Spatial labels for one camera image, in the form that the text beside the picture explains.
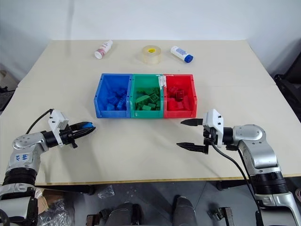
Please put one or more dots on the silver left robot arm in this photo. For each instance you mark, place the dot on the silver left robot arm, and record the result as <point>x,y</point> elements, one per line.
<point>23,146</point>

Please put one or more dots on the tall red toy brick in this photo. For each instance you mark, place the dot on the tall red toy brick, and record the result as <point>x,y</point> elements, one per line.
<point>186,102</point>

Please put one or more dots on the large red toy brick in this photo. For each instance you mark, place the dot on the large red toy brick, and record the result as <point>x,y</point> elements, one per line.
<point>172,105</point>

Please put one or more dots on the white bottle with blue cap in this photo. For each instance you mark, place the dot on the white bottle with blue cap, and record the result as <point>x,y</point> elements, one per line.
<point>181,54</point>

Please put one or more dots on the brown cardboard box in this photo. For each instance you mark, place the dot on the brown cardboard box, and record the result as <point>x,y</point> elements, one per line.
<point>45,200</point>

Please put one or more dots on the clear tape roll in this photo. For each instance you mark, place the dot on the clear tape roll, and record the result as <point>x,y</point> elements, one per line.
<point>152,54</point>

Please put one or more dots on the black table caster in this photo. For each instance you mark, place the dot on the black table caster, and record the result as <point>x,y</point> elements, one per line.
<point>221,186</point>
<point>91,189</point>

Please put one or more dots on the dark blue toy brick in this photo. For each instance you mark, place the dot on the dark blue toy brick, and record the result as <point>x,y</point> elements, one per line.
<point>121,106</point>

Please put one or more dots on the white and red shoe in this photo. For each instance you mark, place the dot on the white and red shoe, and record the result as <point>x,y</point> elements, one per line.
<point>298,195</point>

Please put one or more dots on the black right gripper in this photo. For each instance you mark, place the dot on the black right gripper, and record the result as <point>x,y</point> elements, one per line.
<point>210,135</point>

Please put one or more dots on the crumpled clear plastic wrap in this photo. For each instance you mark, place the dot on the crumpled clear plastic wrap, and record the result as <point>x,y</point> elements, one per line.
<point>56,215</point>

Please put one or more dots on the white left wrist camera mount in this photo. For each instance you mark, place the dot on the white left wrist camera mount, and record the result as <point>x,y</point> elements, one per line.
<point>57,117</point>

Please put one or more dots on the square green toy brick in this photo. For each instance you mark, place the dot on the square green toy brick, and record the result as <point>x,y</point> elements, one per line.
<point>154,96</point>

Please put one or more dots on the red plastic bin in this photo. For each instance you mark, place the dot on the red plastic bin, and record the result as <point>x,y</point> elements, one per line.
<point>178,81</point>

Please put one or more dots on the black equipment beside table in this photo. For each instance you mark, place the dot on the black equipment beside table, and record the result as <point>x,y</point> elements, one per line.
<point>5,99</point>

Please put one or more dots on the white bottle with red print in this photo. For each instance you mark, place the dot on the white bottle with red print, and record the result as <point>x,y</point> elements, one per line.
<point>103,49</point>

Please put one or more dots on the white torn bin label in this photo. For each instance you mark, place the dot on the white torn bin label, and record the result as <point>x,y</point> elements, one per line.
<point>161,81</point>

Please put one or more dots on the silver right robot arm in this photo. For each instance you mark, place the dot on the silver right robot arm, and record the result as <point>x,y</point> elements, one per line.
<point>258,146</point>

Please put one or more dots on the light blue toy brick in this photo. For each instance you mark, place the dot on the light blue toy brick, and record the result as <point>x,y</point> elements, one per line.
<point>110,107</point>

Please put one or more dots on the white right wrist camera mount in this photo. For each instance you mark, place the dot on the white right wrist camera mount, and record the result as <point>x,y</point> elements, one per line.
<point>215,122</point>

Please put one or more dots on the blue plastic bin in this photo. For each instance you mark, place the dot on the blue plastic bin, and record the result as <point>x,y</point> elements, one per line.
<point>110,82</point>

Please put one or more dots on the black bag beside table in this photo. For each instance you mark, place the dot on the black bag beside table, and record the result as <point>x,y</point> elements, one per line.
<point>290,80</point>

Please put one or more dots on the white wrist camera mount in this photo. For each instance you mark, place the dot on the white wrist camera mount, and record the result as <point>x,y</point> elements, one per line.
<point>57,117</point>
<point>215,122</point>

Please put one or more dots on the small green toy brick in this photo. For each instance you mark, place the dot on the small green toy brick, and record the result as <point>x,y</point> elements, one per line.
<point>147,107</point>

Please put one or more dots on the curved green toy brick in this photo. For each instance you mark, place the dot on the curved green toy brick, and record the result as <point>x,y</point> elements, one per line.
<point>141,99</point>

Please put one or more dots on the dark rounded shape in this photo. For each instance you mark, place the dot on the dark rounded shape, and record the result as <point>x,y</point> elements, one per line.
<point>124,214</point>
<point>184,212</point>

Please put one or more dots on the green plastic bin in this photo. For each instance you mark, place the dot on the green plastic bin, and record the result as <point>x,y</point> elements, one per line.
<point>144,81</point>

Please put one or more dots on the black metal bracket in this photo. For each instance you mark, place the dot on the black metal bracket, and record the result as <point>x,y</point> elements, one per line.
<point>222,215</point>
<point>96,217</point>

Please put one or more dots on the small clear plastic bag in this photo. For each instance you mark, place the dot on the small clear plastic bag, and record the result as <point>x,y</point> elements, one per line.
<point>106,191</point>

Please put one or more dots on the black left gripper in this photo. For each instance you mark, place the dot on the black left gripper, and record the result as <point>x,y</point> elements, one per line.
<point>67,137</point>

